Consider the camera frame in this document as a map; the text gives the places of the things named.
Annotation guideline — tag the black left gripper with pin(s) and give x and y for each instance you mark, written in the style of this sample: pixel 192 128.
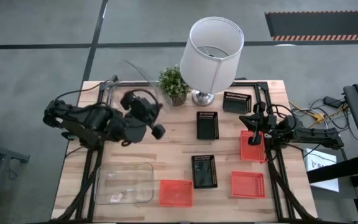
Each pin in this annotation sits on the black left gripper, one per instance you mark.
pixel 143 109

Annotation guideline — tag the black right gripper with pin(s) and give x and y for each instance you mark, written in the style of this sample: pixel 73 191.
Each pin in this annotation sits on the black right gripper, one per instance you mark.
pixel 267 124

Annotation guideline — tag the clear plastic bin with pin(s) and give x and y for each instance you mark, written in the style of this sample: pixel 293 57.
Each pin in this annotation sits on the clear plastic bin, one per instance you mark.
pixel 154 93
pixel 124 183

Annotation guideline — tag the orange plastic mesh basket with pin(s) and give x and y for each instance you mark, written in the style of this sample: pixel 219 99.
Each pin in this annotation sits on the orange plastic mesh basket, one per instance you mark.
pixel 176 193
pixel 253 153
pixel 248 185

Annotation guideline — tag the black plastic mesh basket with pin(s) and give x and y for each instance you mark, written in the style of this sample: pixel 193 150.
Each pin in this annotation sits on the black plastic mesh basket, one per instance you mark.
pixel 236 102
pixel 204 171
pixel 207 125

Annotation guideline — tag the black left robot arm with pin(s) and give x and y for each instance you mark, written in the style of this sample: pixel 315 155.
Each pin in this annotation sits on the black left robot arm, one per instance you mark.
pixel 92 121

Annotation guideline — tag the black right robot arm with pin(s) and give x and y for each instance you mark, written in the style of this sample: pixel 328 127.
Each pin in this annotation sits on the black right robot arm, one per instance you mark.
pixel 315 135

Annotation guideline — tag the small potted green plant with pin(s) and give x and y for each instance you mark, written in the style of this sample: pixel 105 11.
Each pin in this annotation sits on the small potted green plant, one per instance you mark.
pixel 173 84

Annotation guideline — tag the white shade table lamp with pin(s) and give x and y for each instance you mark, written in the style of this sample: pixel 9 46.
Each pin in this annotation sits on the white shade table lamp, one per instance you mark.
pixel 211 59

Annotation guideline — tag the black power adapter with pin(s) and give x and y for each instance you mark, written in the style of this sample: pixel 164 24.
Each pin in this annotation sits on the black power adapter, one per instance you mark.
pixel 332 102

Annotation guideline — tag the white printed box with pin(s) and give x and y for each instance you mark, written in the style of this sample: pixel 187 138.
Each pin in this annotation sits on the white printed box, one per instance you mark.
pixel 323 186

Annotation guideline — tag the black desk beam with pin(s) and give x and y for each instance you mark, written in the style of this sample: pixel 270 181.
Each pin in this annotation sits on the black desk beam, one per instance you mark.
pixel 337 171

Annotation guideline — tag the black hazard striped floor mat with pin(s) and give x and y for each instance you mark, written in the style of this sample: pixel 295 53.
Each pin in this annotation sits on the black hazard striped floor mat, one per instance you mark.
pixel 322 25

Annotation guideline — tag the grey metal bracket plate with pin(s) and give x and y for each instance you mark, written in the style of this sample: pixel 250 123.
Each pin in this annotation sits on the grey metal bracket plate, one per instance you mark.
pixel 267 136

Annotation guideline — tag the black aluminium table frame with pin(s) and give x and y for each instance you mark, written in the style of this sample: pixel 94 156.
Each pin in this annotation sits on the black aluminium table frame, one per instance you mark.
pixel 126 83

